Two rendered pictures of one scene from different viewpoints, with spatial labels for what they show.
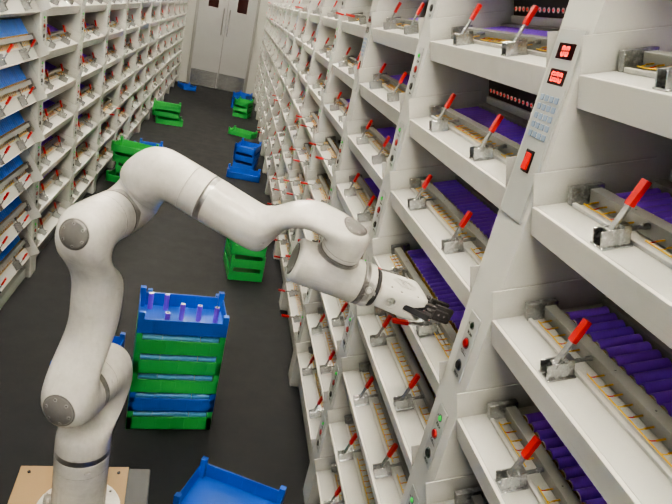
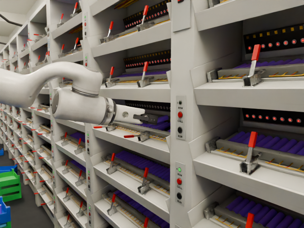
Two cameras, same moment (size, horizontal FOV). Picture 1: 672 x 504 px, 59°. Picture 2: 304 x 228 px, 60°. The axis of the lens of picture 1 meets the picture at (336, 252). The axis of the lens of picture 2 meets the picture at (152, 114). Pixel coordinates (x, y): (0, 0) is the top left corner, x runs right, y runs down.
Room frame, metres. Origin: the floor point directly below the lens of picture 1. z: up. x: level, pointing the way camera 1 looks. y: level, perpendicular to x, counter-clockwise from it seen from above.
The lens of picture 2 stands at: (0.26, 0.09, 1.12)
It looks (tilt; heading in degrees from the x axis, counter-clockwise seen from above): 5 degrees down; 339
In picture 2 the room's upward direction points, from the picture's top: straight up
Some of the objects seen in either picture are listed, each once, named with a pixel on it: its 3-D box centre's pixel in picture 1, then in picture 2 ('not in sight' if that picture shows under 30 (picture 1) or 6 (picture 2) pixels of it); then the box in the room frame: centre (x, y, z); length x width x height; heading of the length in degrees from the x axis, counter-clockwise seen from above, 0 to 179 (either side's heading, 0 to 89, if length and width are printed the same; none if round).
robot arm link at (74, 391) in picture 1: (87, 314); not in sight; (1.05, 0.46, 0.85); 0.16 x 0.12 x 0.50; 174
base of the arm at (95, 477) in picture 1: (80, 480); not in sight; (1.08, 0.46, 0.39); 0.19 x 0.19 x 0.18
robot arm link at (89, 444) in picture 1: (94, 398); not in sight; (1.11, 0.46, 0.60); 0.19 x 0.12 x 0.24; 174
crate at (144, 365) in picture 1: (177, 349); not in sight; (1.87, 0.48, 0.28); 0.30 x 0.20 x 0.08; 110
